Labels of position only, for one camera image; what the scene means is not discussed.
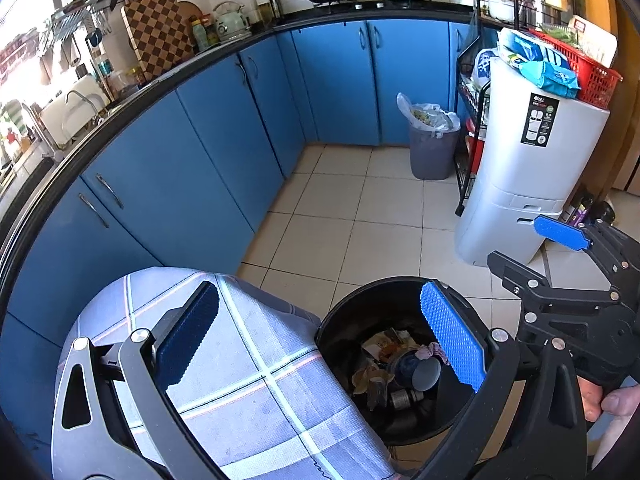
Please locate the white plastic board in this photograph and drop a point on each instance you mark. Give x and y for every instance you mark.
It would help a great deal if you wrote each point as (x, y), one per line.
(55, 115)

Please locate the checkered cutting board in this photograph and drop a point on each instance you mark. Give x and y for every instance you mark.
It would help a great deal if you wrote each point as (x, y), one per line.
(157, 35)

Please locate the green striped cloth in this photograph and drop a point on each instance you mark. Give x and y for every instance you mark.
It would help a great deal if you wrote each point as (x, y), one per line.
(12, 115)

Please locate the black kitchen countertop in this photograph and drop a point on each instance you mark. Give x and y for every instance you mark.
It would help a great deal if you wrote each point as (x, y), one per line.
(320, 15)

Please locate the white blue plastic bag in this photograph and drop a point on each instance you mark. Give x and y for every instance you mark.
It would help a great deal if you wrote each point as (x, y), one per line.
(484, 67)

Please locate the grey waste bin with bag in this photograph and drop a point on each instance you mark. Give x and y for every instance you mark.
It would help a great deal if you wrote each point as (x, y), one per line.
(432, 155)

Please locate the steel wall dish rack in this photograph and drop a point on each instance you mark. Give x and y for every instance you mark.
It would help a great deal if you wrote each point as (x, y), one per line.
(75, 20)

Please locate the round wooden board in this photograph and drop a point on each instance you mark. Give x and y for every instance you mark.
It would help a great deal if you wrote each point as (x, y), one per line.
(192, 10)

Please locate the glass jar with liquid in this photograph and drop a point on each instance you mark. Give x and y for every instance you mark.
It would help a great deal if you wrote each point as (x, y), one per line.
(265, 10)

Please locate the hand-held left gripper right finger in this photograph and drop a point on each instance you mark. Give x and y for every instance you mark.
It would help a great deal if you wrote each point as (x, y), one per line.
(452, 335)

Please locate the person's right hand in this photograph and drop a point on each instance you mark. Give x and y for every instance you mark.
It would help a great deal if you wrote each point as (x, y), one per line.
(617, 402)

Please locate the blue wipes packet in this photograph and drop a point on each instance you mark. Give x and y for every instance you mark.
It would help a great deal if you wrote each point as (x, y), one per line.
(552, 77)

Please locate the white blue tissue pack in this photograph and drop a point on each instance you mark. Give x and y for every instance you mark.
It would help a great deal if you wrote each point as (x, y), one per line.
(530, 47)

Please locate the green electric kettle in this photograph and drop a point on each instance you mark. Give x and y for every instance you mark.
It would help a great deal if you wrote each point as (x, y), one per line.
(231, 25)

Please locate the blue kitchen base cabinets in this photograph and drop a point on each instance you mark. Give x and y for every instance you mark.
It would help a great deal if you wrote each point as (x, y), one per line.
(200, 160)

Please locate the white lidded dish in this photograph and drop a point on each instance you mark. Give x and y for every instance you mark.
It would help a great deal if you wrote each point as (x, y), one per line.
(502, 8)

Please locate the black gas hob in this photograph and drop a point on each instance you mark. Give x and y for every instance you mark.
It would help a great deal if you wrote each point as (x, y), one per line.
(370, 5)

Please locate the small steel faucet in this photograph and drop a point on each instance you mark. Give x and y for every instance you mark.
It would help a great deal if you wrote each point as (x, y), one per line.
(75, 92)

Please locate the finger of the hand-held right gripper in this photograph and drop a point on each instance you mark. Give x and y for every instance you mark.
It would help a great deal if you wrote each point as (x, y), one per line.
(560, 232)
(520, 285)

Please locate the purple spray can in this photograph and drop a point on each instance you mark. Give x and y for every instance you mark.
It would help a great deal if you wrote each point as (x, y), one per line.
(580, 212)

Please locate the red plastic basket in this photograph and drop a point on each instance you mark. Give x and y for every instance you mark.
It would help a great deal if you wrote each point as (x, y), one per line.
(595, 77)

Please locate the yellow lidded jar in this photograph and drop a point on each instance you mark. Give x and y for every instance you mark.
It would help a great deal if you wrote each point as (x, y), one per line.
(199, 37)

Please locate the black round waste bin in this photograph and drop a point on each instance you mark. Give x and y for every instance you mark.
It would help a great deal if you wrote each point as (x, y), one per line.
(350, 320)

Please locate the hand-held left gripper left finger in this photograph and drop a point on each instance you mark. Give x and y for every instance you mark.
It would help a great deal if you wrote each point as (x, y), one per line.
(187, 335)

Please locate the white plastic storage tower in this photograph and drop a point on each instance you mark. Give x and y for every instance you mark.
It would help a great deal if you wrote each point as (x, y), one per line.
(505, 185)

